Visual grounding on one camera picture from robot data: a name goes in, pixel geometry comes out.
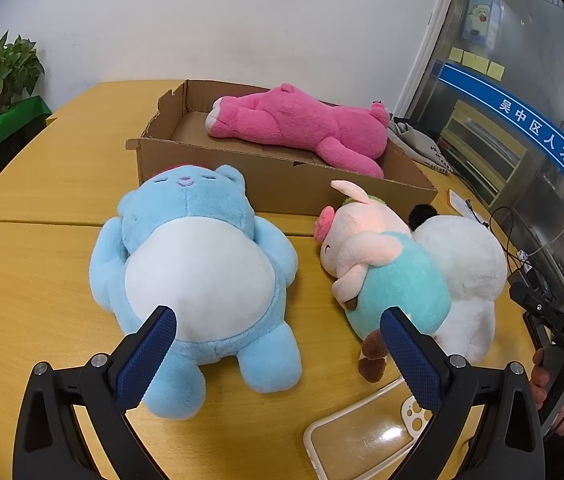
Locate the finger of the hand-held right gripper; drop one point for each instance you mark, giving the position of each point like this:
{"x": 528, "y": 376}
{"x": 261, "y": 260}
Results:
{"x": 537, "y": 305}

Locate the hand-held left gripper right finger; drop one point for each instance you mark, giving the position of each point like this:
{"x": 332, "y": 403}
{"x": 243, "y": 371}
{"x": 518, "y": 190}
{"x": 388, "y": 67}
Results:
{"x": 412, "y": 360}

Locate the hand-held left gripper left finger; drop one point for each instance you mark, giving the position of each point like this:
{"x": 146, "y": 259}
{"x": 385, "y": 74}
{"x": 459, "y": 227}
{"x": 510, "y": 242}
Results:
{"x": 144, "y": 360}

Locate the pink pig plush teal body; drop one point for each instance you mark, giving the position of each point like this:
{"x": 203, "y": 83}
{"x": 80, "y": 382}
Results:
{"x": 392, "y": 280}

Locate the white plush toy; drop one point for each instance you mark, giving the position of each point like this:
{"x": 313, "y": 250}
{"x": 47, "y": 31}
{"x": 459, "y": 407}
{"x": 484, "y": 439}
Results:
{"x": 467, "y": 260}

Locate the clear phone case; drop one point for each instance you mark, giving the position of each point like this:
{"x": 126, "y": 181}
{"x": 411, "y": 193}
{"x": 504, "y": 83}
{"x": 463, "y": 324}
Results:
{"x": 342, "y": 425}

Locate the blue plush toy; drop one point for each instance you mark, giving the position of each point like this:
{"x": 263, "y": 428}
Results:
{"x": 197, "y": 270}

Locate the brown cardboard box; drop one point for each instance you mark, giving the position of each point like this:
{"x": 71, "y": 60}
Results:
{"x": 272, "y": 180}

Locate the pink plush bear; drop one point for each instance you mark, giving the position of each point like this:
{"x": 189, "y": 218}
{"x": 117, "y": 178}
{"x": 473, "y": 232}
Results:
{"x": 302, "y": 120}

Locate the person's right hand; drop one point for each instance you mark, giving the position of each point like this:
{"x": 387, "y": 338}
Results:
{"x": 539, "y": 375}

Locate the white paper sheet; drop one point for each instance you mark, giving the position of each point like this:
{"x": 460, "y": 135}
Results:
{"x": 462, "y": 205}

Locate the yellow framed shelf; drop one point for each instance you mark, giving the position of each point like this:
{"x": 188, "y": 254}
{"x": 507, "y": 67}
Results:
{"x": 492, "y": 150}

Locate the grey cloth bag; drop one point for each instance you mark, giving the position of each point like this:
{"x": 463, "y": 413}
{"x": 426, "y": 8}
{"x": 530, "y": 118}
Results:
{"x": 422, "y": 147}

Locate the blue glass banner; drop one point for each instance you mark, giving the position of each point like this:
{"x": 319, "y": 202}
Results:
{"x": 512, "y": 110}

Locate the yellow sticky note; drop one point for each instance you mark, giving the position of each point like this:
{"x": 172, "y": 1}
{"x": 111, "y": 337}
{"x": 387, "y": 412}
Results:
{"x": 456, "y": 55}
{"x": 469, "y": 58}
{"x": 495, "y": 70}
{"x": 482, "y": 63}

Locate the cartoon poster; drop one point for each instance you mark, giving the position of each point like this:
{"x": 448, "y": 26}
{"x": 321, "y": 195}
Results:
{"x": 479, "y": 20}

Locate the green potted plant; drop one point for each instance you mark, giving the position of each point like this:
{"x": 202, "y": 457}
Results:
{"x": 7, "y": 70}

